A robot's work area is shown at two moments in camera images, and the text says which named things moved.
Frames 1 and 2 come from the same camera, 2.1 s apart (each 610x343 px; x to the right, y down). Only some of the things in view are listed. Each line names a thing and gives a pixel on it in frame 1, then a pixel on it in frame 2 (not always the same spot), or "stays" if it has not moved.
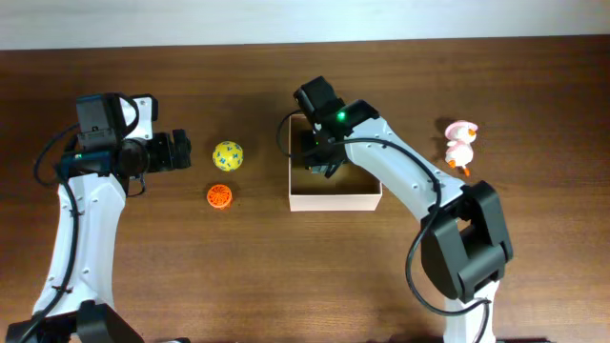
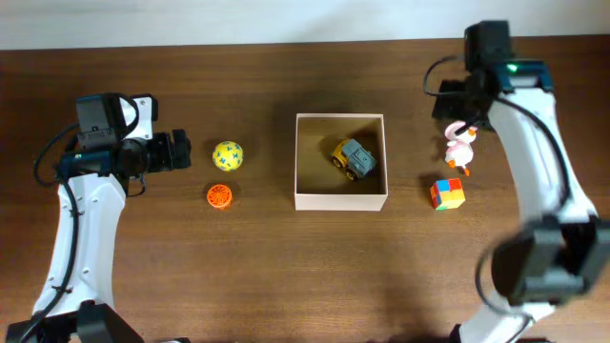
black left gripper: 184,147 stays
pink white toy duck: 459,149 stays
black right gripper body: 314,149 → 465,109
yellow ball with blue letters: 228,155 stays
